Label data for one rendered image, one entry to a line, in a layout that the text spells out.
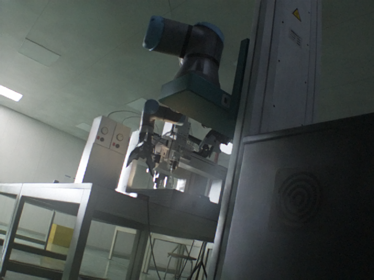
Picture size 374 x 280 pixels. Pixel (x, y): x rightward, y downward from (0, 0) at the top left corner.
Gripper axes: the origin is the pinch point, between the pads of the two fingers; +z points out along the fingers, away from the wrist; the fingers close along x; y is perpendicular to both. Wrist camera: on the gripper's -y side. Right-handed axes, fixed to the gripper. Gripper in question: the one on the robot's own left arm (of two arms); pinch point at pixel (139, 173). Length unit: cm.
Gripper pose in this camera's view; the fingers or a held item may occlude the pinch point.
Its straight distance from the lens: 171.4
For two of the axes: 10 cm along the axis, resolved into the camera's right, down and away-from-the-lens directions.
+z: -0.4, 8.5, -5.3
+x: 7.8, 3.6, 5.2
